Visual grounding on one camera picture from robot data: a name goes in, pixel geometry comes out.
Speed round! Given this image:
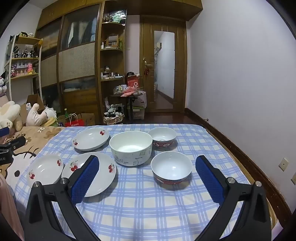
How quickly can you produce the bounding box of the red paper bag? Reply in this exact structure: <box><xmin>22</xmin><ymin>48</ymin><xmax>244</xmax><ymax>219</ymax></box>
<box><xmin>65</xmin><ymin>113</ymin><xmax>85</xmax><ymax>127</ymax></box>

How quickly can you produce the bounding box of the wooden corner shelf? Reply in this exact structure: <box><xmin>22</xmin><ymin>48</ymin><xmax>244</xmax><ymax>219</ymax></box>
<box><xmin>99</xmin><ymin>21</ymin><xmax>127</xmax><ymax>124</ymax></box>

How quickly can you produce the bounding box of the white cherry print plate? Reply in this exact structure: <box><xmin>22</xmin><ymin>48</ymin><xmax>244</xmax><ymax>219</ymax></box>
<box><xmin>73</xmin><ymin>128</ymin><xmax>110</xmax><ymax>151</ymax></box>
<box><xmin>27</xmin><ymin>155</ymin><xmax>64</xmax><ymax>188</ymax></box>
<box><xmin>61</xmin><ymin>152</ymin><xmax>117</xmax><ymax>197</ymax></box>

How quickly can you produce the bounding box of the red box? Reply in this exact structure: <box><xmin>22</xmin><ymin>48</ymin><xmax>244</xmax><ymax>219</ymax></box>
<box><xmin>127</xmin><ymin>75</ymin><xmax>140</xmax><ymax>90</ymax></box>

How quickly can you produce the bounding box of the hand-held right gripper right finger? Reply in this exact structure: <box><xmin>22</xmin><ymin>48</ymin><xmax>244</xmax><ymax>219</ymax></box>
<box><xmin>195</xmin><ymin>155</ymin><xmax>272</xmax><ymax>241</ymax></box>

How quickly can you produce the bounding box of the pink packet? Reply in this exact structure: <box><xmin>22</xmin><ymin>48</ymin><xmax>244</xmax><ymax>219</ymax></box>
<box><xmin>121</xmin><ymin>87</ymin><xmax>137</xmax><ymax>96</ymax></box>

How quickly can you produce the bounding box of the small dark table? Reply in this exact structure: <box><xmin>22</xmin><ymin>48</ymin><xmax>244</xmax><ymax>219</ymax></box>
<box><xmin>110</xmin><ymin>91</ymin><xmax>144</xmax><ymax>121</ymax></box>

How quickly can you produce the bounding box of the cream plush toy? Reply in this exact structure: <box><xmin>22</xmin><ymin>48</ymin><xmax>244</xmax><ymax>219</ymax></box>
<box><xmin>0</xmin><ymin>101</ymin><xmax>23</xmax><ymax>131</ymax></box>

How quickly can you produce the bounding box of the red patterned bowl with seal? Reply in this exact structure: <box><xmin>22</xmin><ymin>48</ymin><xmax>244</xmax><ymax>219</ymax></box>
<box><xmin>148</xmin><ymin>127</ymin><xmax>177</xmax><ymax>149</ymax></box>

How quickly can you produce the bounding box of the white display shelf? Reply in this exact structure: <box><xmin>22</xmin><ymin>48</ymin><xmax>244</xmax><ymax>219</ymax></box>
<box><xmin>3</xmin><ymin>35</ymin><xmax>43</xmax><ymax>99</ymax></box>

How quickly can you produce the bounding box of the open cardboard box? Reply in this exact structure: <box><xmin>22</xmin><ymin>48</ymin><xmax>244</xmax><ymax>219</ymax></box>
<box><xmin>26</xmin><ymin>94</ymin><xmax>45</xmax><ymax>114</ymax></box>

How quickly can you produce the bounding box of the black and white plush toy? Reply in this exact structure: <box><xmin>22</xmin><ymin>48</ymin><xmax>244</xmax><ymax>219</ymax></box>
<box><xmin>0</xmin><ymin>71</ymin><xmax>10</xmax><ymax>96</ymax></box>

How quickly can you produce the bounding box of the brown cardboard box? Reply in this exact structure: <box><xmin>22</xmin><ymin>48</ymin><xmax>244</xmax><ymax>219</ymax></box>
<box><xmin>81</xmin><ymin>113</ymin><xmax>96</xmax><ymax>127</ymax></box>

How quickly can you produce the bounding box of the blue checkered blanket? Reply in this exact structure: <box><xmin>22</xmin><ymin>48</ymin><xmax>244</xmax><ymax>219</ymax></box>
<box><xmin>14</xmin><ymin>124</ymin><xmax>277</xmax><ymax>241</ymax></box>

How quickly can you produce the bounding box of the wooden door with glass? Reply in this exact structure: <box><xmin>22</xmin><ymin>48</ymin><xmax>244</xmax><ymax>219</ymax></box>
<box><xmin>140</xmin><ymin>15</ymin><xmax>188</xmax><ymax>114</ymax></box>

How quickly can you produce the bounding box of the row of small figurines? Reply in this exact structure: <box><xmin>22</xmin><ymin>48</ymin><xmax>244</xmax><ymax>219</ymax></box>
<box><xmin>10</xmin><ymin>44</ymin><xmax>38</xmax><ymax>77</ymax></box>

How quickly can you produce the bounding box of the translucent storage box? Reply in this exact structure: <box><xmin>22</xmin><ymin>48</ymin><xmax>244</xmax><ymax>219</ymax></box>
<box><xmin>127</xmin><ymin>105</ymin><xmax>146</xmax><ymax>120</ymax></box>

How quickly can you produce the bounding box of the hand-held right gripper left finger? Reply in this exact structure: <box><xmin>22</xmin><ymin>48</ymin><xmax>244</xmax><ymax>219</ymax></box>
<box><xmin>24</xmin><ymin>155</ymin><xmax>102</xmax><ymax>241</ymax></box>

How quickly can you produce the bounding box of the wooden wardrobe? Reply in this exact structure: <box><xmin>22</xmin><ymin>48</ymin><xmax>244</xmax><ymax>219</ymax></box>
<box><xmin>35</xmin><ymin>0</ymin><xmax>103</xmax><ymax>126</ymax></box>

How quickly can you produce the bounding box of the large white bowl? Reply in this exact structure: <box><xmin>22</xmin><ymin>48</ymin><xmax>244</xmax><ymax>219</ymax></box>
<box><xmin>109</xmin><ymin>131</ymin><xmax>153</xmax><ymax>166</ymax></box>

